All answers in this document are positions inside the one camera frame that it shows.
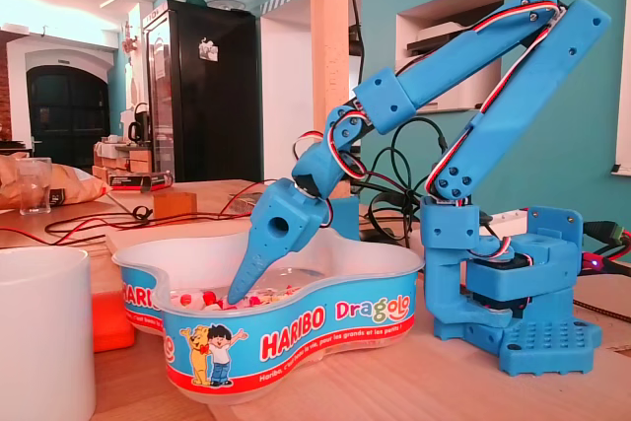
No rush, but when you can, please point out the black fridge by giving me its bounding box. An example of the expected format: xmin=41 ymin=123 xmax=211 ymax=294
xmin=142 ymin=0 xmax=262 ymax=183

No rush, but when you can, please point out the blue post base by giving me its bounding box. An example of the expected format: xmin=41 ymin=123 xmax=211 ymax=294
xmin=327 ymin=195 xmax=361 ymax=240

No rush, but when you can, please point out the orange foam roll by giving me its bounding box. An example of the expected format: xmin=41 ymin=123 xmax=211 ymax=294
xmin=91 ymin=290 xmax=137 ymax=353

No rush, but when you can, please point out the dark arched door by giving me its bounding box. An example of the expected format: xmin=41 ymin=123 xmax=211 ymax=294
xmin=27 ymin=64 xmax=110 ymax=174

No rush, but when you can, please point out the black box with red label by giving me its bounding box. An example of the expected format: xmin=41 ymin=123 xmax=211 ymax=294
xmin=106 ymin=170 xmax=175 ymax=194

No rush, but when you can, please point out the wooden camera post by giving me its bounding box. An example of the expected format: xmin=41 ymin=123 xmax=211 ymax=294
xmin=309 ymin=0 xmax=352 ymax=198

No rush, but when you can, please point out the tan crisp bag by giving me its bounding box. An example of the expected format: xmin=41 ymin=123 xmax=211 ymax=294
xmin=0 ymin=152 xmax=113 ymax=210

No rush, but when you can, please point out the red white wrapped candy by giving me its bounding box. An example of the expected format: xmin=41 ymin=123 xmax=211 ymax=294
xmin=170 ymin=291 xmax=221 ymax=310

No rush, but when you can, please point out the light wooden base board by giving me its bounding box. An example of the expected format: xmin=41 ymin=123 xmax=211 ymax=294
xmin=105 ymin=223 xmax=631 ymax=421

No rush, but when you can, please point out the black looped power cable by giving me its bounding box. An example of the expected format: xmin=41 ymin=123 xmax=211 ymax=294
xmin=352 ymin=117 xmax=451 ymax=247

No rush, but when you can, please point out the wooden drawer unit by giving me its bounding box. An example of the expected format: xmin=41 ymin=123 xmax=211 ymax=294
xmin=92 ymin=137 xmax=154 ymax=184

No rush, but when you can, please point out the Haribo Dragolo plastic tub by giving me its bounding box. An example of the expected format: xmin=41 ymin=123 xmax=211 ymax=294
xmin=111 ymin=231 xmax=426 ymax=405

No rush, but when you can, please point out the thin black cable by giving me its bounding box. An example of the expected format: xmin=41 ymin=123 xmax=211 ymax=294
xmin=44 ymin=203 xmax=260 ymax=240

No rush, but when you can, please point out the black electric kettle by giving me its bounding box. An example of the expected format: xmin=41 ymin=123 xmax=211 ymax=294
xmin=127 ymin=102 xmax=153 ymax=145

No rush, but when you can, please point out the glass tumbler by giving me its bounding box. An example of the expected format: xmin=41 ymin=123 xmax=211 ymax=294
xmin=15 ymin=157 xmax=53 ymax=216

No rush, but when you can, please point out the green terminal plug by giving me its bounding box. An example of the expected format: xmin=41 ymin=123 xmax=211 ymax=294
xmin=584 ymin=220 xmax=631 ymax=246

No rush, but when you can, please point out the electronics in clear case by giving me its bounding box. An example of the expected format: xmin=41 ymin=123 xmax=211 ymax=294
xmin=227 ymin=190 xmax=263 ymax=213

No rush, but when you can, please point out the red cable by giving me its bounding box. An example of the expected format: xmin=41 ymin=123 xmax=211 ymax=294
xmin=0 ymin=177 xmax=277 ymax=247

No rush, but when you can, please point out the photo magnet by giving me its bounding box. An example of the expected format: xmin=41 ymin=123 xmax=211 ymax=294
xmin=198 ymin=37 xmax=221 ymax=62

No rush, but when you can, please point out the small wooden block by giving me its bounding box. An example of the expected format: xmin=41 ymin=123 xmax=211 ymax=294
xmin=152 ymin=191 xmax=198 ymax=219

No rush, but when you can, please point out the white ceramic mug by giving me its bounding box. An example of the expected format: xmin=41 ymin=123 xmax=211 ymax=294
xmin=0 ymin=246 xmax=98 ymax=421

